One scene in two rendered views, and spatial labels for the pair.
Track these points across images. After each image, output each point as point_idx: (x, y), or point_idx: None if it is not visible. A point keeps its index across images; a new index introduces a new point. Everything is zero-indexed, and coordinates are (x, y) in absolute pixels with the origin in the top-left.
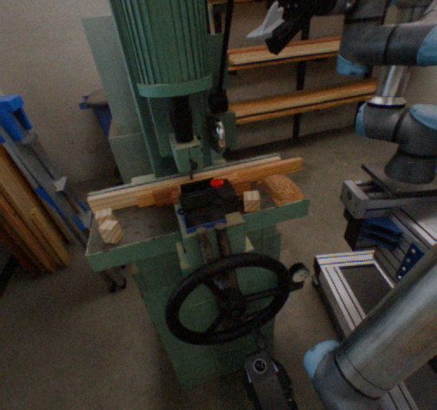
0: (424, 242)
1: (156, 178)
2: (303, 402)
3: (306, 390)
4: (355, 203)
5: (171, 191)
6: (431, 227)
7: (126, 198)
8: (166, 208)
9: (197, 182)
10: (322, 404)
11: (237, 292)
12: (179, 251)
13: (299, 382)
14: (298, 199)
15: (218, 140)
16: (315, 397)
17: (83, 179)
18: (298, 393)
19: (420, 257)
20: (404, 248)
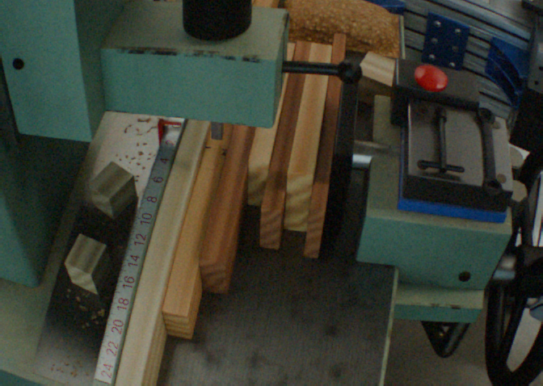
0: (447, 5)
1: (142, 220)
2: (415, 368)
3: (403, 356)
4: None
5: (237, 213)
6: None
7: (155, 348)
8: (254, 272)
9: (351, 114)
10: (429, 345)
11: (532, 246)
12: (430, 299)
13: (389, 359)
14: (398, 27)
15: None
16: (417, 349)
17: None
18: (401, 369)
19: (452, 28)
20: (418, 26)
